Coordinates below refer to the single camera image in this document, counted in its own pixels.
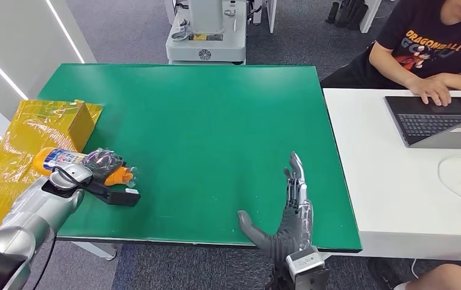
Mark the dark grey laptop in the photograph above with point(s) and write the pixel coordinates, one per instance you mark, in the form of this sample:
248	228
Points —
430	120

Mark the yellow plastic-wrapped cardboard box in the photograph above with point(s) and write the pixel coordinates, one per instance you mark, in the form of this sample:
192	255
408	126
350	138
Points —
18	144

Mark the white furniture post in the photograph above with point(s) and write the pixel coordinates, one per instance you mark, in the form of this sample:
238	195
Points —
370	16

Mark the white robot base machine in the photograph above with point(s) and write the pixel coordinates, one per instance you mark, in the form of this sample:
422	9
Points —
206	44

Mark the person's bare leg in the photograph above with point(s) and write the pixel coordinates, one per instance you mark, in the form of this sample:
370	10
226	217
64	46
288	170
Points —
446	278

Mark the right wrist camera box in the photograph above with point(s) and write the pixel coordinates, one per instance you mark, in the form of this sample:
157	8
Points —
306	268

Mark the person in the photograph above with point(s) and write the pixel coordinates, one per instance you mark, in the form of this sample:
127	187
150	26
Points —
426	40

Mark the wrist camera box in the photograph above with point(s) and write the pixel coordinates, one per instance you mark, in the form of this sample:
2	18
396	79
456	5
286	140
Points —
120	197
306	268

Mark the person's hand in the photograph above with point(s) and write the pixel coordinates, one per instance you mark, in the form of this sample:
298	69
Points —
432	89

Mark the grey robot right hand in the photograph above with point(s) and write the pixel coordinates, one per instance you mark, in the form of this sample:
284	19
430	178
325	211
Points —
294	228

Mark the black shoe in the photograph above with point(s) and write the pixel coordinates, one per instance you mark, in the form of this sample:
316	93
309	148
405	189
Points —
382	274

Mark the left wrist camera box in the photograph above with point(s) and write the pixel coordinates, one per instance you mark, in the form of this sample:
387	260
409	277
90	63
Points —
120	197

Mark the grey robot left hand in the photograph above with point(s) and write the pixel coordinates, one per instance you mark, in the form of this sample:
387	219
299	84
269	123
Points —
102	164

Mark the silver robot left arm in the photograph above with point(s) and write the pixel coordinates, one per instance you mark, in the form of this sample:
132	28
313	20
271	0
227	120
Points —
34	216

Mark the black cylinders bundle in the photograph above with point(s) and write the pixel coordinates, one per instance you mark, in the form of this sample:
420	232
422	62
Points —
346	14

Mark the orange bottle with clear cap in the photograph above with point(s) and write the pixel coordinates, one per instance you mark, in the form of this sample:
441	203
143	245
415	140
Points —
60	158

